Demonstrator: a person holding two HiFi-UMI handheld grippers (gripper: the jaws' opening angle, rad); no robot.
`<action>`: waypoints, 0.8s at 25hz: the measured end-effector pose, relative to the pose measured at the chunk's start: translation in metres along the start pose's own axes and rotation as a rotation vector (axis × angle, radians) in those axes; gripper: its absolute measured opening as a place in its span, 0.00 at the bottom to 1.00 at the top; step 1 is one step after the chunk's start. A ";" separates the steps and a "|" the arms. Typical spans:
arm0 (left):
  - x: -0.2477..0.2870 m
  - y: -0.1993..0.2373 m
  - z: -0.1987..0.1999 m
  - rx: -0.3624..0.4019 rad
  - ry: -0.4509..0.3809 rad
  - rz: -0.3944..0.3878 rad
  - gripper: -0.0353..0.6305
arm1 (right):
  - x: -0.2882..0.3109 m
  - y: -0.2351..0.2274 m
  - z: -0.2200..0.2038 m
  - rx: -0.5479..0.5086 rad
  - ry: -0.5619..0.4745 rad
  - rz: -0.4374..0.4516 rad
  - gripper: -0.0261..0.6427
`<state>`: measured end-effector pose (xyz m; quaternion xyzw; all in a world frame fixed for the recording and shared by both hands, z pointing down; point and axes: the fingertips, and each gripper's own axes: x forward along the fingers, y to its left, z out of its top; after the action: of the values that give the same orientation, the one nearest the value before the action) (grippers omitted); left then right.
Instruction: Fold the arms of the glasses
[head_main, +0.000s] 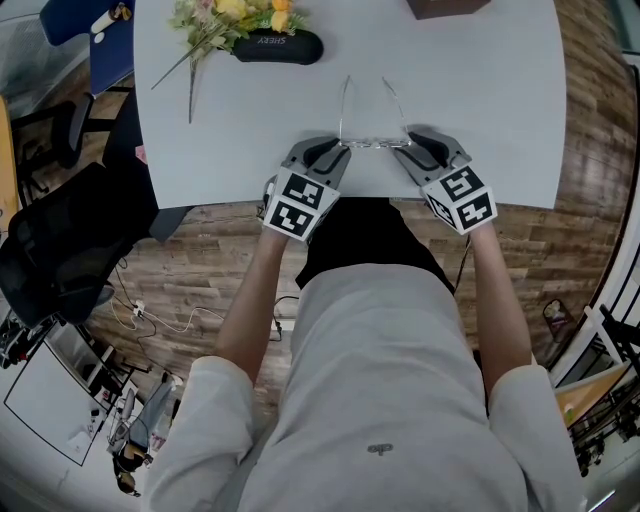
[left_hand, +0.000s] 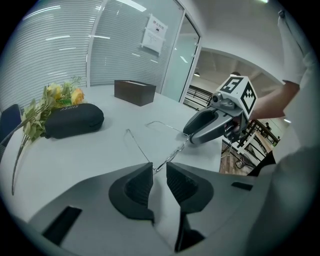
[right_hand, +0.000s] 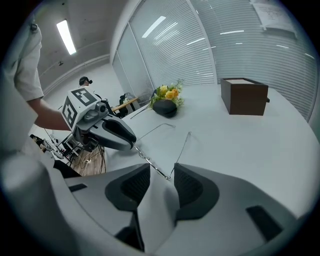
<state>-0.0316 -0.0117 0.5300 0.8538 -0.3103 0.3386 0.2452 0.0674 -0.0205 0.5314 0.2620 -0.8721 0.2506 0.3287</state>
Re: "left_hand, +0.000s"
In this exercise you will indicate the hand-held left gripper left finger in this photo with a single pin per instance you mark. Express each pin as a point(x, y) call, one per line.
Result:
point(100, 200)

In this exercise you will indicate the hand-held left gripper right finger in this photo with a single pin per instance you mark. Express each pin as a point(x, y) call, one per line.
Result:
point(215, 190)

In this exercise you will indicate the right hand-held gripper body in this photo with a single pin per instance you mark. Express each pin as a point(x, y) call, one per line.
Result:
point(237, 100)

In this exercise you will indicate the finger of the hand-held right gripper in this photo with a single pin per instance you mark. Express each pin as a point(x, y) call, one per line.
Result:
point(210, 132)
point(197, 120)

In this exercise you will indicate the thin metal frame glasses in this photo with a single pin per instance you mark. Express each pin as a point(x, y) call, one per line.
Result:
point(179, 149)

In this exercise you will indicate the person's right forearm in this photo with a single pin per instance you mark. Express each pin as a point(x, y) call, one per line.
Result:
point(270, 102)

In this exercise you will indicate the black fabric glasses case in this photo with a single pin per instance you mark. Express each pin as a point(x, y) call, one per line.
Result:
point(75, 120)

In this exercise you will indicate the black metal railing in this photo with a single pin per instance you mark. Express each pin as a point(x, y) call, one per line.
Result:
point(197, 96)

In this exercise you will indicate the person's black trousers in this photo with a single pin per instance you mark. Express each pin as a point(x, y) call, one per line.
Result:
point(265, 165)

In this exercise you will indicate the glass door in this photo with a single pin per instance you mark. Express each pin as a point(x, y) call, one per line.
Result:
point(182, 65)

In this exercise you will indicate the dark wooden box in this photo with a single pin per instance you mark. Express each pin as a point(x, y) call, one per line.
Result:
point(135, 93)

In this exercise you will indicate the person's white shirt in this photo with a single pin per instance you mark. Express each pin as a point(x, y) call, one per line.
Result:
point(295, 187)

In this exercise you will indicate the white paper notice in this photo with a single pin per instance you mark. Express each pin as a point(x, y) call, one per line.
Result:
point(153, 32)

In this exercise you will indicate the yellow artificial flower bouquet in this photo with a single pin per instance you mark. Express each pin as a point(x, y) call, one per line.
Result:
point(53, 95)

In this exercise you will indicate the blue chair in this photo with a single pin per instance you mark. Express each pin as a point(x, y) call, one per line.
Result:
point(10, 120)

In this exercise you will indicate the white frame stand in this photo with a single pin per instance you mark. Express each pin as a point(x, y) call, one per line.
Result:
point(255, 142)

